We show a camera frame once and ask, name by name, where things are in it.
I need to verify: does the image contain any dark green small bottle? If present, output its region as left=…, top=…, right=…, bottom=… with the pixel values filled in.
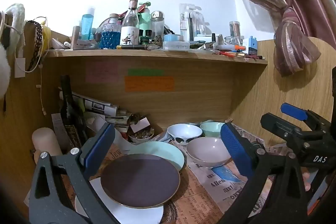
left=139, top=29, right=153, bottom=45

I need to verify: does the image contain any white charging cable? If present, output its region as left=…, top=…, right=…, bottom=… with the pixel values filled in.
left=39, top=64, right=47, bottom=115

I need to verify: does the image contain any newspaper sheet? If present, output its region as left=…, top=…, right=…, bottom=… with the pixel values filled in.
left=157, top=122, right=268, bottom=217

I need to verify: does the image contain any folded newspaper stack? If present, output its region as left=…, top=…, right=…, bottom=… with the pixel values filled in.
left=71, top=91, right=132, bottom=132

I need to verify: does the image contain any lilac bowl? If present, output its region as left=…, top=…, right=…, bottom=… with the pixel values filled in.
left=186, top=137, right=232, bottom=169

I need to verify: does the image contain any blue liquid plastic bottle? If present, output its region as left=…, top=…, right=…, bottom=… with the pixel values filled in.
left=79, top=7, right=95, bottom=41

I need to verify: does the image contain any small bowl of coins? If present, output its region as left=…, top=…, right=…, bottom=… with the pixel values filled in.
left=128, top=128, right=155, bottom=144

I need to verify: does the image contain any white plate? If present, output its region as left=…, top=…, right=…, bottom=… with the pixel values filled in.
left=74, top=177, right=164, bottom=224

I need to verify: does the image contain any tall glass jar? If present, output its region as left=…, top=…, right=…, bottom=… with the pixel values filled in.
left=229, top=21, right=241, bottom=45

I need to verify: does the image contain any dark wine bottle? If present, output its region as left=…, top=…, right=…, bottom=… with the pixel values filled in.
left=60, top=75, right=88, bottom=151

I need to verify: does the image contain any clear plastic box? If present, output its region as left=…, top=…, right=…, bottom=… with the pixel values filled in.
left=163, top=41, right=190, bottom=51

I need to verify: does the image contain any white card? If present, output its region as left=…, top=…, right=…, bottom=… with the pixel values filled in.
left=130, top=117, right=151, bottom=133

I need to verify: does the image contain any blue white plastic dispenser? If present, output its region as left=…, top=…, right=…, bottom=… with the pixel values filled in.
left=243, top=36, right=258, bottom=56

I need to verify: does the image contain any clear bottle white label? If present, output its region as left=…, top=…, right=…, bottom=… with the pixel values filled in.
left=120, top=0, right=140, bottom=46

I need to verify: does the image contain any wooden peg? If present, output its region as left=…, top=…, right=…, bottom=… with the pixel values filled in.
left=71, top=26, right=80, bottom=49

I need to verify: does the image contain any white bowl with black spots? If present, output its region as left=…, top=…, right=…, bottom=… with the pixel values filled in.
left=167, top=123, right=203, bottom=146

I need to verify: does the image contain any white plush item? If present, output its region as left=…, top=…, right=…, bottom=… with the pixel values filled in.
left=0, top=3, right=27, bottom=98

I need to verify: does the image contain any pink striped curtain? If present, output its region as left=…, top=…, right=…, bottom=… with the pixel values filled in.
left=219, top=0, right=336, bottom=77

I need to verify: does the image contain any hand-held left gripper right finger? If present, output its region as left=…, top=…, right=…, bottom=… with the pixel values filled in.
left=218, top=122, right=309, bottom=224

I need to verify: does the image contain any white paper sheet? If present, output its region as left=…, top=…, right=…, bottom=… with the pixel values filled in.
left=87, top=116, right=139, bottom=153

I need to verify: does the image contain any person's right hand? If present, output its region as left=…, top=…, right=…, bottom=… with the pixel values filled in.
left=301, top=171, right=313, bottom=192

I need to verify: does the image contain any orange sticky note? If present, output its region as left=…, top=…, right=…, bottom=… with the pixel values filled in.
left=124, top=76, right=175, bottom=92

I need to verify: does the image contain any mint green bowl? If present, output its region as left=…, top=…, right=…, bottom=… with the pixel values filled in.
left=200, top=122, right=226, bottom=138

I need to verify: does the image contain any white paper tag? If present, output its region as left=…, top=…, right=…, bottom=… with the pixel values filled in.
left=14, top=57, right=27, bottom=78

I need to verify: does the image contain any green sticky note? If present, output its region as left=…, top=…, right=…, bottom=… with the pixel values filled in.
left=128, top=69, right=164, bottom=76

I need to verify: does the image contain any faceted glass bottle blue liquid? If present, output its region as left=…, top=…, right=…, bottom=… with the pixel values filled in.
left=101, top=13, right=122, bottom=49

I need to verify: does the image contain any yellow roll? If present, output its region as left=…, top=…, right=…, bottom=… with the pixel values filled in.
left=42, top=26, right=51, bottom=50

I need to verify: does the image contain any clear jar silver lid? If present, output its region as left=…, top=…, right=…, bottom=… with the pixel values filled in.
left=150, top=11, right=165, bottom=38

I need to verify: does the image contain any clear toothbrush package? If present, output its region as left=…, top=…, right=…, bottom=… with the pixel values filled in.
left=179, top=3, right=204, bottom=41

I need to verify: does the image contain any beige candle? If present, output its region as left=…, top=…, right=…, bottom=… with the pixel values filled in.
left=32, top=127, right=63, bottom=159

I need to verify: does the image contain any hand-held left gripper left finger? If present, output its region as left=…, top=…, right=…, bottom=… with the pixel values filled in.
left=28, top=123, right=121, bottom=224

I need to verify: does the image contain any green pump bottle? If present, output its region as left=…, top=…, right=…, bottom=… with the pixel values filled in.
left=138, top=2, right=152, bottom=35

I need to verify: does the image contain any mint green plate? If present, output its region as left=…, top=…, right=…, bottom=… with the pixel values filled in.
left=123, top=141, right=185, bottom=172

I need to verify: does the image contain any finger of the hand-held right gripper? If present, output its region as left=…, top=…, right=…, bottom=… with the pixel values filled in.
left=260, top=113, right=303, bottom=141
left=280, top=102, right=317, bottom=123

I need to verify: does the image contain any light blue round case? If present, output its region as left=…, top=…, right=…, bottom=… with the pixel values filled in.
left=164, top=34, right=184, bottom=42

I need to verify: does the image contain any dark purple plate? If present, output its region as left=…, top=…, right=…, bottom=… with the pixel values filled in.
left=100, top=154, right=181, bottom=209

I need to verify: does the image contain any pink sticky note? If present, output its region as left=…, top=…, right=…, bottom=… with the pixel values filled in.
left=85, top=61, right=119, bottom=83

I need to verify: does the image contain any braided dark strap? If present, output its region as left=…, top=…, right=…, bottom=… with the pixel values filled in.
left=26, top=21, right=44, bottom=72

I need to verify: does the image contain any black gold tube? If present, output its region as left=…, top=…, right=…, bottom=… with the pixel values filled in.
left=117, top=45, right=150, bottom=50

